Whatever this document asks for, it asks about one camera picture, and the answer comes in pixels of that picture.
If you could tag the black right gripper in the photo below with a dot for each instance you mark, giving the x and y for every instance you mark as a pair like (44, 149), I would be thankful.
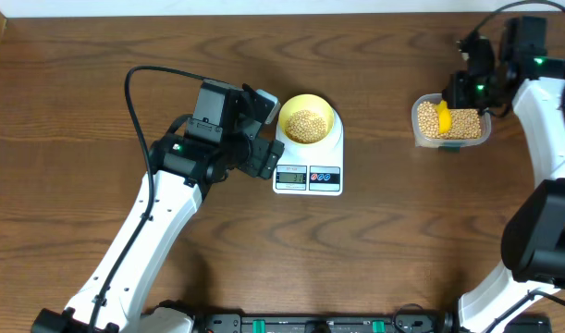
(453, 93)

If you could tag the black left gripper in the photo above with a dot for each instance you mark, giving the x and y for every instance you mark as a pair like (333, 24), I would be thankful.
(264, 157)

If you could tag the yellow measuring scoop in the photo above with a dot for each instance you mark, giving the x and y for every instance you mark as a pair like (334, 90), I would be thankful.
(444, 117)

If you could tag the yellow bowl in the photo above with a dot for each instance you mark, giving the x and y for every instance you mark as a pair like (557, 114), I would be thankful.
(306, 102)

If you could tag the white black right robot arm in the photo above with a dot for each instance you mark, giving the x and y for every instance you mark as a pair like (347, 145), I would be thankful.
(522, 79)

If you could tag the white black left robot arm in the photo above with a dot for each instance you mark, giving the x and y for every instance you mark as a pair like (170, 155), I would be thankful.
(197, 151)

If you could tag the white digital kitchen scale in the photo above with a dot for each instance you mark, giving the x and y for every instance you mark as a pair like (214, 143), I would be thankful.
(311, 169)

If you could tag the soybeans pile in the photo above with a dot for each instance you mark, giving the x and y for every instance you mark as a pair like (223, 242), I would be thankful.
(466, 124)

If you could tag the green tape label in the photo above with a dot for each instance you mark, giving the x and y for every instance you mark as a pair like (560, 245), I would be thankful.
(450, 147)

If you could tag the clear plastic container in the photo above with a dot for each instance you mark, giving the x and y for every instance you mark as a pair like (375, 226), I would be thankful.
(422, 141)

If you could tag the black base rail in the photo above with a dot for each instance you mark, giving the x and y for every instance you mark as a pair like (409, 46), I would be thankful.
(236, 323)

